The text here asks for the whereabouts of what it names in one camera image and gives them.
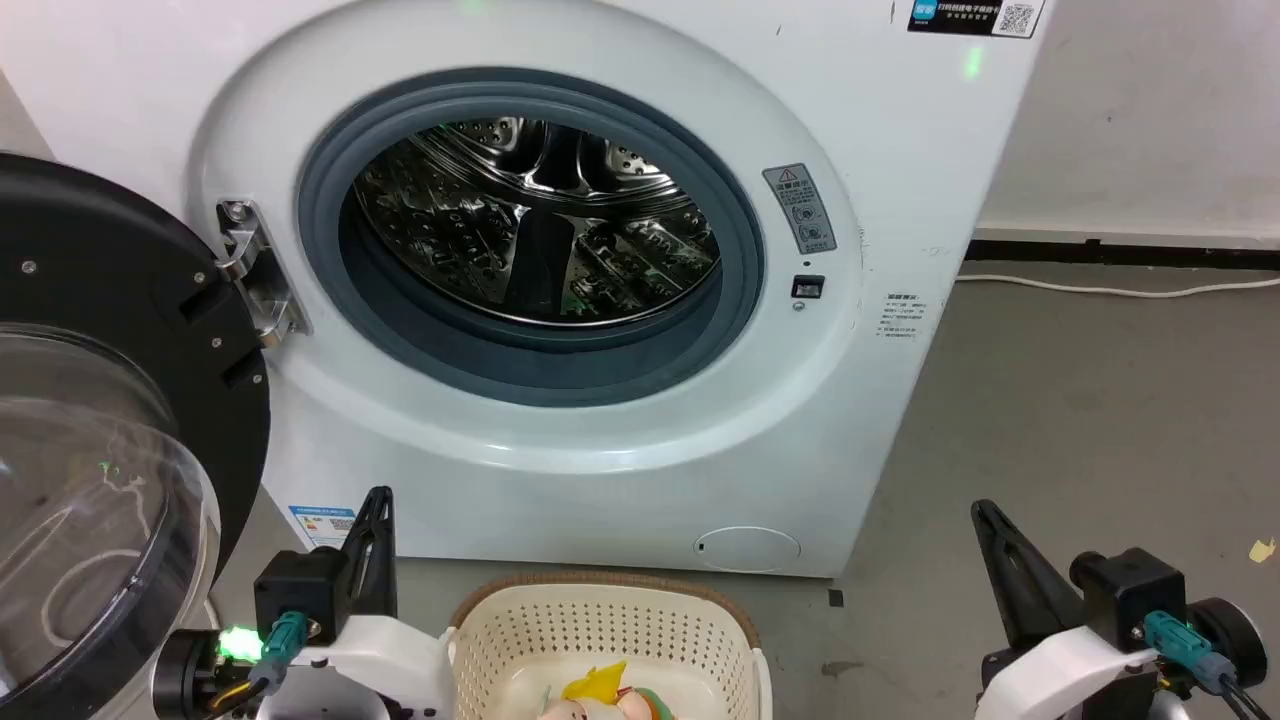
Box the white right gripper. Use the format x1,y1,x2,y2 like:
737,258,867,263
971,499,1163,720

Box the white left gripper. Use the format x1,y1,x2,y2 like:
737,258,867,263
252,486,457,720

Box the white front-load washing machine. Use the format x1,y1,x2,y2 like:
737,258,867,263
0,0,1047,580

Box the blue energy label sticker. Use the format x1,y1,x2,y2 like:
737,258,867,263
289,505,358,550

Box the grey rubber door gasket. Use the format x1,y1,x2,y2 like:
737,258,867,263
297,68,767,408

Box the cream plastic laundry basket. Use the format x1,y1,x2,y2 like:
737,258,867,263
445,571,773,720

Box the yellow and pink plush toy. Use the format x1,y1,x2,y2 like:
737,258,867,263
537,660,677,720

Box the oval drain filter cover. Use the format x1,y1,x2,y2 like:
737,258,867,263
694,526,802,574

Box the chrome door hinge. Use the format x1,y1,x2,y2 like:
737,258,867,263
216,199,310,349

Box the black baseboard strip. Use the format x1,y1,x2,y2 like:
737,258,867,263
966,238,1280,274

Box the stainless steel washer drum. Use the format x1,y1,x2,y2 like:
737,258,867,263
352,117,722,327

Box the black washer door, glass bowl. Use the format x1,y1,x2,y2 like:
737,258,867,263
0,152,272,720

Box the grey warning sticker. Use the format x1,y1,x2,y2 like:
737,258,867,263
762,163,839,255

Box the black QR code sticker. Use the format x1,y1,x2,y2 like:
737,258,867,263
907,0,1045,40

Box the teal left cable connector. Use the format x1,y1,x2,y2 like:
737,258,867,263
259,611,309,693

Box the teal cable connector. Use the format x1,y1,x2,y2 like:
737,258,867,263
1143,611,1239,696
259,611,309,693

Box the teal right cable connector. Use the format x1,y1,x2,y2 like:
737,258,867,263
1143,611,1239,696

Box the white cable on floor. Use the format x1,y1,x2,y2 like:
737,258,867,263
955,274,1280,299

